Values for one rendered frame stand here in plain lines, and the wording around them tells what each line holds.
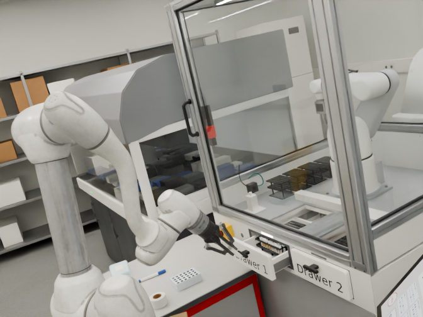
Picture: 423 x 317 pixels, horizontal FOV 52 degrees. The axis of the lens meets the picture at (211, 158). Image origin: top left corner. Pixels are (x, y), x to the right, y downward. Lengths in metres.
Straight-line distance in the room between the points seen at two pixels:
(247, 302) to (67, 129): 1.21
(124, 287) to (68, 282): 0.21
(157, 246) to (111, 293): 0.31
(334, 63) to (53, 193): 0.93
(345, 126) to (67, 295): 1.00
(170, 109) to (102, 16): 3.53
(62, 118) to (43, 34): 4.50
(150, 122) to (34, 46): 3.47
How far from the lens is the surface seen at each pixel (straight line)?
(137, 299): 1.37
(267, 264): 1.78
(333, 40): 1.31
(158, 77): 2.46
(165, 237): 1.60
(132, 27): 5.94
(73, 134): 1.32
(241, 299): 2.08
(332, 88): 1.35
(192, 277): 2.02
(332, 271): 1.63
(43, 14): 5.80
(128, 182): 1.46
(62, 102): 1.29
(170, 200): 1.59
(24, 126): 1.43
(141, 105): 2.42
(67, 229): 1.46
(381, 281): 1.58
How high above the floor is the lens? 1.73
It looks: 13 degrees down
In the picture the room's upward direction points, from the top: 13 degrees counter-clockwise
